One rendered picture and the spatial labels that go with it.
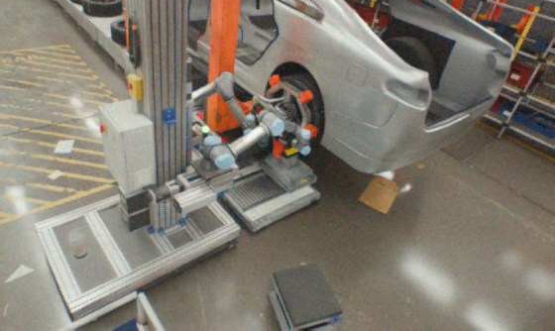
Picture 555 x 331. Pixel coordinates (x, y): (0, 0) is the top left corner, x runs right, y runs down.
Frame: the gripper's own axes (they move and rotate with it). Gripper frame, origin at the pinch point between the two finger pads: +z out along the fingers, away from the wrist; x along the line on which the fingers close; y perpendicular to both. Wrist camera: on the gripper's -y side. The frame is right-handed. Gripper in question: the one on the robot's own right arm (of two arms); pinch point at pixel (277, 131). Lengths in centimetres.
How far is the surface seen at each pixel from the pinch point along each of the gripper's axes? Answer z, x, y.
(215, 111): 62, 21, -8
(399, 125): -82, -36, 42
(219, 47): 62, 21, 53
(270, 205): -9, 3, -75
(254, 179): 29, -9, -77
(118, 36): 362, -5, -43
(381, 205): -65, -100, -81
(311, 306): -114, 59, -49
